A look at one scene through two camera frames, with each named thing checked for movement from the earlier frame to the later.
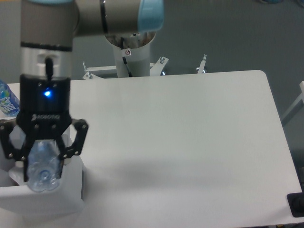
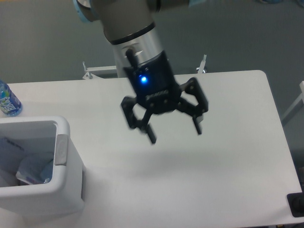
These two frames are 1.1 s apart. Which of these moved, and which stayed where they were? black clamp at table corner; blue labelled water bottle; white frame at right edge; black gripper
Moved: black gripper
Stayed: blue labelled water bottle; white frame at right edge; black clamp at table corner
